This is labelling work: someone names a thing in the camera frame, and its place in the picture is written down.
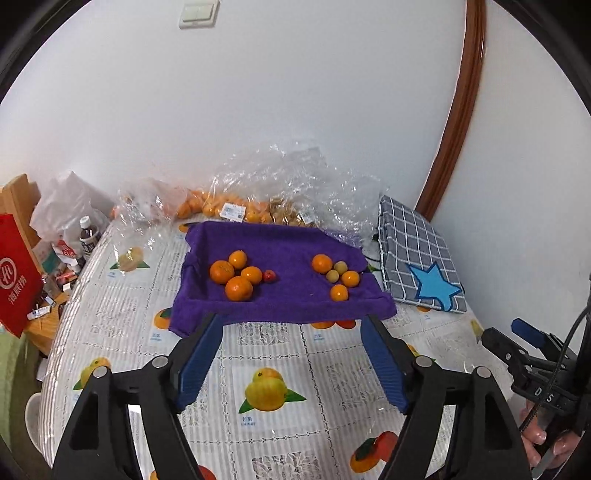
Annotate tan round longan fruit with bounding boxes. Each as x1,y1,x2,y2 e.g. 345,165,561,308
325,270,339,283

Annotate tan longan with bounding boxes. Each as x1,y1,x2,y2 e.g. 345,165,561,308
334,261,349,275

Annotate person right hand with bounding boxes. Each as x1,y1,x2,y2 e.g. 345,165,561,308
521,413,590,479

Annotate orange mandarin lower left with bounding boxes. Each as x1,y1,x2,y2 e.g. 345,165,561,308
224,276,253,302

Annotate orange mandarin large centre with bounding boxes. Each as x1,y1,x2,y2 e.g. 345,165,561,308
209,260,235,285

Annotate orange mandarin behind finger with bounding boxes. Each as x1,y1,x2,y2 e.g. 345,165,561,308
329,284,349,302

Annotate grey checked bag blue star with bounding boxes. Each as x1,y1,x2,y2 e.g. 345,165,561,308
378,196,468,313

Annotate orange kumquat front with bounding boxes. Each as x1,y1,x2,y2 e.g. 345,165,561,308
341,270,361,288

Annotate purple towel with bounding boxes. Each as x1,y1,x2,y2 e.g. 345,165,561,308
169,221,397,337

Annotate orange mandarin top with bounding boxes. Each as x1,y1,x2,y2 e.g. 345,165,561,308
228,250,249,270

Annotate small reddish orange fruit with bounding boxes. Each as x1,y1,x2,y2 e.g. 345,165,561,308
263,270,276,283

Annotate clear bag left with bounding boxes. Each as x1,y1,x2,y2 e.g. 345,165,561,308
111,178,188,258

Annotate bagged oranges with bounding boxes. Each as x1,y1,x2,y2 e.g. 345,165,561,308
176,190,273,224

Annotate dark drink bottle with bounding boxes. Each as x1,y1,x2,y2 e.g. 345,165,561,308
79,216,101,260

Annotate bagged brown longans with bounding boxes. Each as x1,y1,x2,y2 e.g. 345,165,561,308
269,198,317,227

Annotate red paper bag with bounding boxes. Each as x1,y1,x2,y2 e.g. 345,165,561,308
0,214,42,338

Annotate clear plastic bag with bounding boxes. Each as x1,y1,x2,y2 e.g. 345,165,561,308
208,141,387,247

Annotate white plastic bag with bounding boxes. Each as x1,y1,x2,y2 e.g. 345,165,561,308
30,171,109,254

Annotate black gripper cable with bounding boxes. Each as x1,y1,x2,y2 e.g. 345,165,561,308
517,271,591,434

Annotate brown wooden door frame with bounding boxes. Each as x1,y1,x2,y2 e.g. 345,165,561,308
415,0,487,221

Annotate white wall switch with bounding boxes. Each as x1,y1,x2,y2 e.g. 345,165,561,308
178,0,221,30

